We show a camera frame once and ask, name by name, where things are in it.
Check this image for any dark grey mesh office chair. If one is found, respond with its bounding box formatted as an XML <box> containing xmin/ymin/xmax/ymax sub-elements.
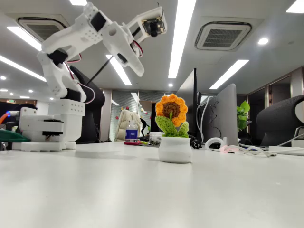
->
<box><xmin>256</xmin><ymin>95</ymin><xmax>304</xmax><ymax>147</ymax></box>

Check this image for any pink tape piece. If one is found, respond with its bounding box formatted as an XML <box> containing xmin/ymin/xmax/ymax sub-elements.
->
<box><xmin>219</xmin><ymin>145</ymin><xmax>238</xmax><ymax>154</ymax></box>

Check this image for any white flat power strip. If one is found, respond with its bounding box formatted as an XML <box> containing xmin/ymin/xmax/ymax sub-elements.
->
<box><xmin>268</xmin><ymin>146</ymin><xmax>304</xmax><ymax>156</ymax></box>

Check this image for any clear plastic container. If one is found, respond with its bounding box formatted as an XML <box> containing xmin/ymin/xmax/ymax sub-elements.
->
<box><xmin>149</xmin><ymin>132</ymin><xmax>164</xmax><ymax>146</ymax></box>

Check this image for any silver-backed computer monitor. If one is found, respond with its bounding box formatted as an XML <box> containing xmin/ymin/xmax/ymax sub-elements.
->
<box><xmin>201</xmin><ymin>83</ymin><xmax>238</xmax><ymax>147</ymax></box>

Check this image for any thin black-edged computer monitor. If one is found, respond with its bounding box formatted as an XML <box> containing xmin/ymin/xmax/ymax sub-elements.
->
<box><xmin>177</xmin><ymin>68</ymin><xmax>202</xmax><ymax>143</ymax></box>

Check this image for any white tape ring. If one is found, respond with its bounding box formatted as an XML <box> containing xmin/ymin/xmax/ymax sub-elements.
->
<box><xmin>204</xmin><ymin>137</ymin><xmax>226</xmax><ymax>150</ymax></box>

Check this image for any crochet sunflower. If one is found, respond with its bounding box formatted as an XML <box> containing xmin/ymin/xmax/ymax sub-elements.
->
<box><xmin>154</xmin><ymin>93</ymin><xmax>193</xmax><ymax>164</ymax></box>

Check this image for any white charger cable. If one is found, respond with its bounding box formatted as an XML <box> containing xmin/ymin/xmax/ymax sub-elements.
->
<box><xmin>237</xmin><ymin>144</ymin><xmax>277</xmax><ymax>158</ymax></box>

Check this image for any long ceiling light strip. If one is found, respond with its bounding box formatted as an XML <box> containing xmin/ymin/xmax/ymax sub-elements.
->
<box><xmin>209</xmin><ymin>59</ymin><xmax>249</xmax><ymax>90</ymax></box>
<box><xmin>0</xmin><ymin>55</ymin><xmax>47</xmax><ymax>83</ymax></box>
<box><xmin>168</xmin><ymin>0</ymin><xmax>197</xmax><ymax>79</ymax></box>
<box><xmin>6</xmin><ymin>26</ymin><xmax>43</xmax><ymax>52</ymax></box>
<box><xmin>105</xmin><ymin>54</ymin><xmax>133</xmax><ymax>86</ymax></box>

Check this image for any brown cardboard box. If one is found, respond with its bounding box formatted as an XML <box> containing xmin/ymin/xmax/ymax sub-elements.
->
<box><xmin>139</xmin><ymin>100</ymin><xmax>158</xmax><ymax>112</ymax></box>

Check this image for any beige padded jacket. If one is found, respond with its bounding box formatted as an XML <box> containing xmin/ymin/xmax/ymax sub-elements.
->
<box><xmin>115</xmin><ymin>109</ymin><xmax>143</xmax><ymax>143</ymax></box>

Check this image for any wrist camera board with mount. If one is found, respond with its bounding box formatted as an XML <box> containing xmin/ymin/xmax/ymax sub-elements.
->
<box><xmin>122</xmin><ymin>6</ymin><xmax>168</xmax><ymax>45</ymax></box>

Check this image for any square ceiling air vent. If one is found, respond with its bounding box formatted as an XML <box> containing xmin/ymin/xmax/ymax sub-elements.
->
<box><xmin>16</xmin><ymin>16</ymin><xmax>71</xmax><ymax>43</ymax></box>
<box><xmin>194</xmin><ymin>21</ymin><xmax>252</xmax><ymax>51</ymax></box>

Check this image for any clear water bottle blue label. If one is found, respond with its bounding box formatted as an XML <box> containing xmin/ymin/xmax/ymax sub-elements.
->
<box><xmin>125</xmin><ymin>120</ymin><xmax>138</xmax><ymax>143</ymax></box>

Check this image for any red white servo wire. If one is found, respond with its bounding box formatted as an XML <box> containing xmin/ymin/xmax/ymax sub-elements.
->
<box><xmin>63</xmin><ymin>54</ymin><xmax>95</xmax><ymax>105</ymax></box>

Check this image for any black mesh office chair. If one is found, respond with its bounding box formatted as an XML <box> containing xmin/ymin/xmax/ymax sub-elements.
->
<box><xmin>70</xmin><ymin>65</ymin><xmax>105</xmax><ymax>144</ymax></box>

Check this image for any green leafy pot plant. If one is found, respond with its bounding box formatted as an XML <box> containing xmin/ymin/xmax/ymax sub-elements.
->
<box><xmin>237</xmin><ymin>100</ymin><xmax>251</xmax><ymax>132</ymax></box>

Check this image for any black camera cable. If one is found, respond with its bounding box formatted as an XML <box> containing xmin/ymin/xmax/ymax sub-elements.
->
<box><xmin>85</xmin><ymin>56</ymin><xmax>114</xmax><ymax>86</ymax></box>

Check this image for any white cable bundle behind monitor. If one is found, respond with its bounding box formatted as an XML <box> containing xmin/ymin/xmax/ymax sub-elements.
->
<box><xmin>196</xmin><ymin>96</ymin><xmax>214</xmax><ymax>143</ymax></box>

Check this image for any green plastic object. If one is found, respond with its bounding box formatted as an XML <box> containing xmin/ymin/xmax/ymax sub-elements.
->
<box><xmin>0</xmin><ymin>129</ymin><xmax>31</xmax><ymax>143</ymax></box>

